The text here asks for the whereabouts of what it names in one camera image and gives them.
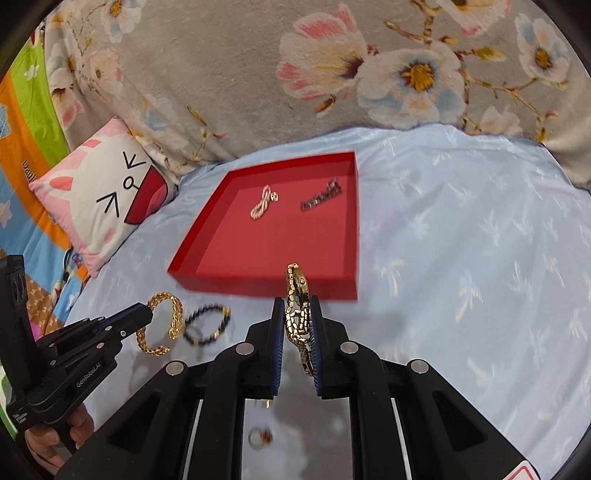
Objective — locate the grey floral blanket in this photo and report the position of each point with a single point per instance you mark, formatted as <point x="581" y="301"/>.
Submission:
<point x="207" y="69"/>

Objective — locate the red shallow tray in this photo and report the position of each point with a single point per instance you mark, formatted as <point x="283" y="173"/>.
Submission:
<point x="277" y="249"/>

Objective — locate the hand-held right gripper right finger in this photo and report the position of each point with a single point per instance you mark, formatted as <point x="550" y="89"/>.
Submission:
<point x="316" y="355"/>

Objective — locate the gold link wristwatch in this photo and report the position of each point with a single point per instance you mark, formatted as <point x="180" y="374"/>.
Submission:
<point x="296" y="318"/>

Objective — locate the person's left hand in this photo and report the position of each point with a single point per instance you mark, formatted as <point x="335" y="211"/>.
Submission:
<point x="44" y="445"/>

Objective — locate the colourful cartoon quilt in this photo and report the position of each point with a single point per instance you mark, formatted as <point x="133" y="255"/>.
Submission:
<point x="27" y="138"/>

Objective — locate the light blue bedsheet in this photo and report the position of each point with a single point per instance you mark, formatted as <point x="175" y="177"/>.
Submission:
<point x="461" y="254"/>

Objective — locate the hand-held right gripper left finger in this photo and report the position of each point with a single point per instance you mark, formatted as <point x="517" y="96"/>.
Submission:
<point x="277" y="350"/>

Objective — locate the gold braided bangle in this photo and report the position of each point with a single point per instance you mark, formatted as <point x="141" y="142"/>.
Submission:
<point x="177" y="314"/>

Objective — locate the pink white cat pillow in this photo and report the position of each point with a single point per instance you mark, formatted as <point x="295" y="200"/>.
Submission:
<point x="92" y="184"/>

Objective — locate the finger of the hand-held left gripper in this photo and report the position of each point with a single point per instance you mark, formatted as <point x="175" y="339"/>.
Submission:
<point x="108" y="341"/>
<point x="117" y="318"/>

